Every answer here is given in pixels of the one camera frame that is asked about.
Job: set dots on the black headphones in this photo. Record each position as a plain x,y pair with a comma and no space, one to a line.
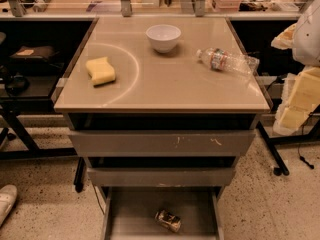
16,85

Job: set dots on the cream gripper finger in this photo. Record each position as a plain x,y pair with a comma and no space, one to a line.
300,97

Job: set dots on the top grey drawer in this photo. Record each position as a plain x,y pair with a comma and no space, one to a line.
161,143

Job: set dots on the open bottom grey drawer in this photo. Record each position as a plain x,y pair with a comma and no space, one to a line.
134,213

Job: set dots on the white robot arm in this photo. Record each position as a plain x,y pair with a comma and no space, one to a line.
303,37

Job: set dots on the crushed orange can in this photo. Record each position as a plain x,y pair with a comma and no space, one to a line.
168,220

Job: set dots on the white ceramic bowl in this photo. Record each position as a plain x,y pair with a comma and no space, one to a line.
163,37

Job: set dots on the yellow sponge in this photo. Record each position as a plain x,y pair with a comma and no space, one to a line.
100,71

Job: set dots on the white shoe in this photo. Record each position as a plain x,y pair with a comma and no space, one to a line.
8,196

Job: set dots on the middle grey drawer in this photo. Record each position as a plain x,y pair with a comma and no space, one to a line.
151,177

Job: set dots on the grey drawer cabinet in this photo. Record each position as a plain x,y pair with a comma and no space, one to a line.
154,91

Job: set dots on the clear plastic water bottle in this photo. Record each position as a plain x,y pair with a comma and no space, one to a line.
220,60

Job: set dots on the black bag on shelf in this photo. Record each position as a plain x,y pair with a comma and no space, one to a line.
39,54

